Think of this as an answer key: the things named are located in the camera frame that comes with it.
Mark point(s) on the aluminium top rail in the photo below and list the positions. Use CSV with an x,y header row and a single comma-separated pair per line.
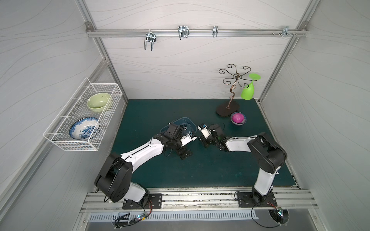
x,y
194,33

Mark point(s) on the small metal hook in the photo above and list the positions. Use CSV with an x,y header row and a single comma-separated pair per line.
x,y
215,31

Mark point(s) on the blue white patterned bowl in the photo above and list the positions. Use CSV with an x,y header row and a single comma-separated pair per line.
x,y
84,128

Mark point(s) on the aluminium front rail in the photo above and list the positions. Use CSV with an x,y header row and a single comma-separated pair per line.
x,y
205,198

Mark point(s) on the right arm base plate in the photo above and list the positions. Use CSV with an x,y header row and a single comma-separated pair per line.
x,y
245,200

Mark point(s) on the metal hook right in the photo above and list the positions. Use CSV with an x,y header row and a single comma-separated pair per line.
x,y
285,33

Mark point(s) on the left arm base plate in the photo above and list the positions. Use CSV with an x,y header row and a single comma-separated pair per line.
x,y
152,200

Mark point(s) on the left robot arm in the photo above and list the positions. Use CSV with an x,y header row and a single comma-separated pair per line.
x,y
115,176

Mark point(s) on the dark metal jewelry stand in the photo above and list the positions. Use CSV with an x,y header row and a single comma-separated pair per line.
x,y
228,108

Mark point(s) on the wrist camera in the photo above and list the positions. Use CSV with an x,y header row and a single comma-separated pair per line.
x,y
187,139
204,130

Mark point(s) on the blue plastic storage box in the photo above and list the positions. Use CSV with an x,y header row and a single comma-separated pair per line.
x,y
191,127

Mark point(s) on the metal double hook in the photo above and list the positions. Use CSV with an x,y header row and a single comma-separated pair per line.
x,y
150,38

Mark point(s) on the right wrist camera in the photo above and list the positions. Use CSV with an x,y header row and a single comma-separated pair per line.
x,y
204,130

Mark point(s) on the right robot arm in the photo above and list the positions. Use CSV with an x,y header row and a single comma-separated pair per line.
x,y
269,155

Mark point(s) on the green plastic goblet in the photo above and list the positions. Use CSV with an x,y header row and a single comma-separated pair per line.
x,y
248,92

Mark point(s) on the purple ball in bowl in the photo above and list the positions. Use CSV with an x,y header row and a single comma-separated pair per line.
x,y
238,118

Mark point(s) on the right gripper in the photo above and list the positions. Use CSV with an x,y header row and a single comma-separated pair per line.
x,y
206,140

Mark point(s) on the white wire basket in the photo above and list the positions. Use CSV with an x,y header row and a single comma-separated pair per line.
x,y
75,109

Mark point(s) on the aluminium rail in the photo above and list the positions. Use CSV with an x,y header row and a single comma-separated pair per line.
x,y
205,198
194,33

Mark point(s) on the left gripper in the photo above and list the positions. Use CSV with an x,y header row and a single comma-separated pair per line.
x,y
183,151

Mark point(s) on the metal hook centre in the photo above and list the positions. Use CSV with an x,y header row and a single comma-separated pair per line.
x,y
183,32

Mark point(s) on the green ceramic bowl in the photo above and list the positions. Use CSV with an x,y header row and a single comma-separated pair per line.
x,y
100,102

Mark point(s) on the green table mat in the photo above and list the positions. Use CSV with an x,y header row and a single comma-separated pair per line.
x,y
206,167

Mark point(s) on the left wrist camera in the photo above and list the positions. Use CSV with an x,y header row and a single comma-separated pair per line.
x,y
187,139

